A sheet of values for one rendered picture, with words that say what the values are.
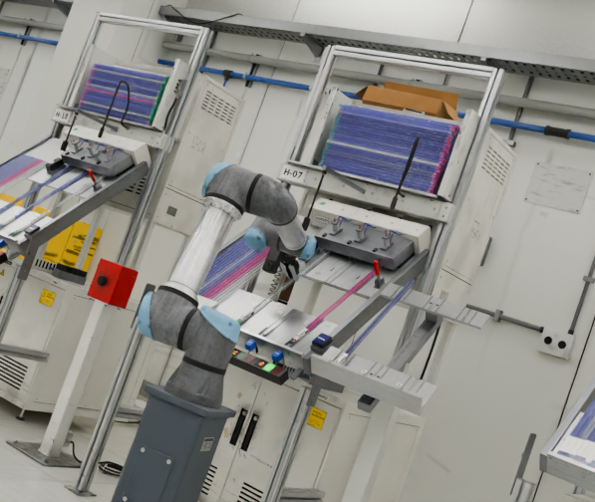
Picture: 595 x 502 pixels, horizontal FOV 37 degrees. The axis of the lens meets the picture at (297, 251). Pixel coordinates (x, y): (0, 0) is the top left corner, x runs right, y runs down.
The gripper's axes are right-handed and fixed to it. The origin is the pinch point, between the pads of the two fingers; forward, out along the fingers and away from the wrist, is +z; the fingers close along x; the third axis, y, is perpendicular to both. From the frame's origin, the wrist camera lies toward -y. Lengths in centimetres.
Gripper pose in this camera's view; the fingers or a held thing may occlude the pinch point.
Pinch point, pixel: (292, 279)
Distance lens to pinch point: 309.1
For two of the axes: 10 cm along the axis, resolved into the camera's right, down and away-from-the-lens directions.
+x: -7.8, -2.4, 5.8
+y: 5.7, -6.5, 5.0
